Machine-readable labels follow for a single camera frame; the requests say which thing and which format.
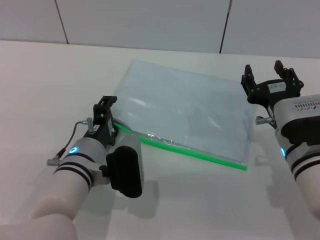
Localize transparent green-zip document bag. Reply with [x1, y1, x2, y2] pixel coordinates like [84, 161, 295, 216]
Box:
[109, 58, 258, 172]

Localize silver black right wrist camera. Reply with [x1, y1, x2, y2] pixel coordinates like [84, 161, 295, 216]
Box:
[272, 93, 320, 146]

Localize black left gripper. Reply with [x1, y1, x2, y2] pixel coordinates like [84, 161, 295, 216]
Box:
[83, 96, 120, 151]

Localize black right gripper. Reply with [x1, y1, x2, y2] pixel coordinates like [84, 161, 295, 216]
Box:
[241, 60, 305, 118]

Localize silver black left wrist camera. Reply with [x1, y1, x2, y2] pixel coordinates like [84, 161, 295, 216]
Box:
[98, 134, 147, 199]

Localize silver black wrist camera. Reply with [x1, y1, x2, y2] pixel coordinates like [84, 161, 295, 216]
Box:
[272, 93, 320, 146]
[98, 134, 147, 199]

